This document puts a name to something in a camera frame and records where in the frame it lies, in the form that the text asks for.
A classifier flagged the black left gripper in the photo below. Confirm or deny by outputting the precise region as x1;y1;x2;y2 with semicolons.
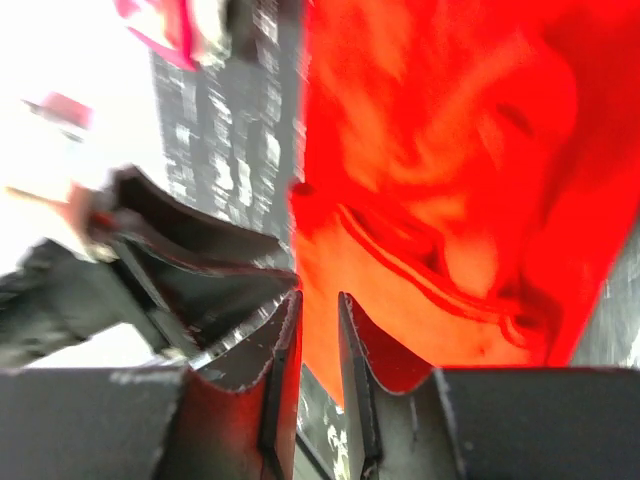
1;167;297;368

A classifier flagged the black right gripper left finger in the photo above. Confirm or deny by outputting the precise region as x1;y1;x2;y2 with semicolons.
1;291;302;479

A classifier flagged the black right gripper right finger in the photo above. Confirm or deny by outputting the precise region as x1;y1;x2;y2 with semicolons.
338;293;639;479

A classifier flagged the red t shirt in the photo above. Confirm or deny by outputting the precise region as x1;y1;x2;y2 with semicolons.
290;1;639;401

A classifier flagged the black marbled table mat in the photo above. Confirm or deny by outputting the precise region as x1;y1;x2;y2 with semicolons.
154;1;348;479

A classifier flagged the folded magenta shirt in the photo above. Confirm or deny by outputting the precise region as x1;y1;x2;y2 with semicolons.
113;0;196;71

